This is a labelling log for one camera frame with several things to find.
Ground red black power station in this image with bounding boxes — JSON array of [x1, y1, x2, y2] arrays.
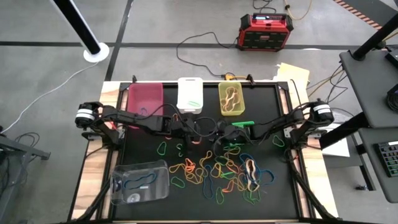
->
[[235, 12, 295, 52]]

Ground black stand pole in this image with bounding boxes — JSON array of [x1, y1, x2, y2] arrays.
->
[[352, 13, 398, 62]]

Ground yellow plastic bin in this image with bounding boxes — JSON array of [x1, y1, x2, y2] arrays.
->
[[217, 81, 246, 117]]

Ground black floor cable loops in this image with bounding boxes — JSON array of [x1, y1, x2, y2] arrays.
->
[[13, 131, 42, 151]]

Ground black desk device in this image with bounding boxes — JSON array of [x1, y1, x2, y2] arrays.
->
[[384, 46, 398, 68]]

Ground black power cable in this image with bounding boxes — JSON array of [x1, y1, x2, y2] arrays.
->
[[175, 31, 241, 78]]

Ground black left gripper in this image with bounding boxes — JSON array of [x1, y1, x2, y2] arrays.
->
[[169, 112, 203, 151]]

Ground yellow extension cord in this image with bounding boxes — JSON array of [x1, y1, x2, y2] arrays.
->
[[282, 0, 313, 21]]

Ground black keyboard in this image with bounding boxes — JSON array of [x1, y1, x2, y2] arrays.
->
[[374, 140, 398, 179]]

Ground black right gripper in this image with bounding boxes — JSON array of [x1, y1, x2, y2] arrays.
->
[[214, 118, 252, 151]]

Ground blue rubber band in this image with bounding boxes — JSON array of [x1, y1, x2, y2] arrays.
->
[[202, 164, 216, 200], [248, 169, 276, 188], [238, 152, 262, 175], [123, 173, 157, 190]]

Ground pink plastic bin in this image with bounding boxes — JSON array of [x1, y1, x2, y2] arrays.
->
[[126, 82, 165, 129]]

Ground coiled black cable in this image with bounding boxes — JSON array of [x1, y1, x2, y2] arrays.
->
[[386, 83, 398, 114]]

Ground grey keyboard desk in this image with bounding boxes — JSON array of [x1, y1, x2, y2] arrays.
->
[[357, 126, 398, 203]]

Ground black cable bundle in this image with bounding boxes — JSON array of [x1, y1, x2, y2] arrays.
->
[[306, 63, 349, 105]]

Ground orange cord plug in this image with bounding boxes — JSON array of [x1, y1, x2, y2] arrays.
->
[[223, 72, 249, 82]]

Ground striped floor cable cover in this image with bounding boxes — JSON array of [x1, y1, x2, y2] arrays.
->
[[331, 0, 398, 31]]

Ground grey metal desk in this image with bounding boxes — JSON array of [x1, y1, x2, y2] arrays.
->
[[0, 125, 52, 224]]

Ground grey side desk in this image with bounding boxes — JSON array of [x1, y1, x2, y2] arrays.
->
[[338, 49, 398, 129]]

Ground white floor cable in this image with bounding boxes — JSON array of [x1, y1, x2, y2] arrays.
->
[[0, 61, 100, 135]]

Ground clear plastic bin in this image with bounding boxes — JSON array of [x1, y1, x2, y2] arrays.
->
[[109, 159, 171, 206]]

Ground pole with white round base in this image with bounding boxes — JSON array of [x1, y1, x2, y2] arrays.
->
[[49, 0, 111, 63]]

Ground yellow rubber band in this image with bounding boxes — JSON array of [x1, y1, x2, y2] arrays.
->
[[184, 170, 205, 185], [210, 162, 223, 179], [234, 172, 248, 192], [198, 150, 214, 170], [223, 145, 242, 160]]

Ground white plastic bin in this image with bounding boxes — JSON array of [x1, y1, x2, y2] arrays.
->
[[176, 77, 205, 114]]

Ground white paper sheet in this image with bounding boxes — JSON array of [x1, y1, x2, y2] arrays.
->
[[321, 123, 351, 158]]

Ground green plastic basket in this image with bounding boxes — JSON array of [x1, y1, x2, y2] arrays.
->
[[231, 120, 256, 129]]

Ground wide beige rubber band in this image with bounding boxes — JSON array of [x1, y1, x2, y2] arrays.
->
[[224, 86, 239, 108], [244, 158, 261, 192], [221, 96, 242, 113]]

